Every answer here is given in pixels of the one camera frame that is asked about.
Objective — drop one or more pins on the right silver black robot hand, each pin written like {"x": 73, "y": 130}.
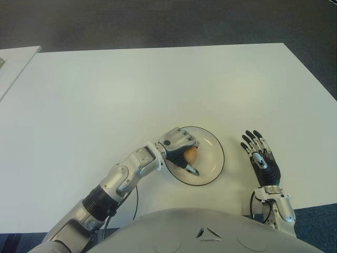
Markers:
{"x": 268, "y": 171}

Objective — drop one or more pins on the white plate with black rim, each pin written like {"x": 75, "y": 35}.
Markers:
{"x": 210, "y": 163}

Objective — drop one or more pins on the grey robot torso shell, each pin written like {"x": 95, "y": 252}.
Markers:
{"x": 205, "y": 237}

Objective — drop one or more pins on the adjacent white table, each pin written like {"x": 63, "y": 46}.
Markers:
{"x": 14, "y": 64}

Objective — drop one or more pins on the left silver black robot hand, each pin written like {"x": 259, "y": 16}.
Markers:
{"x": 173, "y": 139}

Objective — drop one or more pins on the reddish yellow apple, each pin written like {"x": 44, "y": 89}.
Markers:
{"x": 190, "y": 155}

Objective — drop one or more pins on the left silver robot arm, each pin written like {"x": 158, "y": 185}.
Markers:
{"x": 123, "y": 174}

